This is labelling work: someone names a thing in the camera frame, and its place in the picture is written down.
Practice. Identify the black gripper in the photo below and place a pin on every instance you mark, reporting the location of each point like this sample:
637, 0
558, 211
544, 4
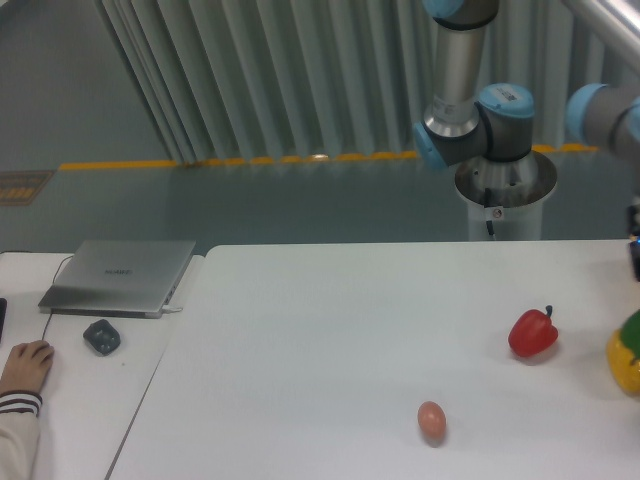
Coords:
632, 216

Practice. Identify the green bell pepper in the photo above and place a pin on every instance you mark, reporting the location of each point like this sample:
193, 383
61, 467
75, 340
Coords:
630, 333

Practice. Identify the white sleeve forearm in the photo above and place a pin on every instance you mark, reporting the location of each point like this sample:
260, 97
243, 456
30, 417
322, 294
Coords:
20, 433

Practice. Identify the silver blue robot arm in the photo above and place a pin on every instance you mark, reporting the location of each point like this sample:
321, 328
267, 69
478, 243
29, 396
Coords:
497, 124

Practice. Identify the person's hand on mouse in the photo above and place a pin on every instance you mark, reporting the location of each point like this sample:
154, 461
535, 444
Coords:
27, 367

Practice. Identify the red bell pepper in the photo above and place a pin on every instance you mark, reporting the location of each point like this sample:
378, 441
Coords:
533, 333

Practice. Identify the yellow bell pepper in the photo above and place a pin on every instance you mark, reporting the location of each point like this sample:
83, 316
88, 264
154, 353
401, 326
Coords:
623, 364

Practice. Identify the brown egg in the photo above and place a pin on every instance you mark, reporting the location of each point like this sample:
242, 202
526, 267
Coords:
432, 420

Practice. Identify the white pleated curtain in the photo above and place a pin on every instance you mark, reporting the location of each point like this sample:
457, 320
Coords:
253, 79

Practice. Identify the white usb dongle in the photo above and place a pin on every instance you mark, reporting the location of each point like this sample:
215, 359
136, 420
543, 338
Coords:
171, 309

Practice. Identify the silver closed laptop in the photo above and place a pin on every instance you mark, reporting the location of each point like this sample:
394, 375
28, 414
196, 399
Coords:
118, 278

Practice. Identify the dark grey small tray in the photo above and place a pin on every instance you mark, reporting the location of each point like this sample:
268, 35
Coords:
102, 337

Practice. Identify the black keyboard edge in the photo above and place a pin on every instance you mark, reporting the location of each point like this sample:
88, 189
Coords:
3, 312

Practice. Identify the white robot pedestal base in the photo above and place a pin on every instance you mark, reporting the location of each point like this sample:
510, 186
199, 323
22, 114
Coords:
505, 201

